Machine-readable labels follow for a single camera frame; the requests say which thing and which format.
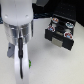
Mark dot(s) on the kcup in holder front right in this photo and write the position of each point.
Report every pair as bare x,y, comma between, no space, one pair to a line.
68,35

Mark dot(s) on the kcup in holder back right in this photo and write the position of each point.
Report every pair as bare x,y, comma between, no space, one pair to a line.
69,25

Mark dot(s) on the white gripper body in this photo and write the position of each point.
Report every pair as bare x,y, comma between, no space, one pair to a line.
18,37

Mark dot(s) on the kcup in holder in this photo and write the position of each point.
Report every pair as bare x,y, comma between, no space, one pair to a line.
55,20
68,35
51,28
69,25

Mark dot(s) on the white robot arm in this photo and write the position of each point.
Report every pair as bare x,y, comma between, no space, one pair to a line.
17,16

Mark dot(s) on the kcup in holder back left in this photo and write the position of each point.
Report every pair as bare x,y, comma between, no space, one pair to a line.
55,20

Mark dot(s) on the black kcup holder drawer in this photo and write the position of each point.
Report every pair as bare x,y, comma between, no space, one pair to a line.
65,13

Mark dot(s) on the kcup in holder front left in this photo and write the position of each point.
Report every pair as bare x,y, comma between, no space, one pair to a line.
51,28

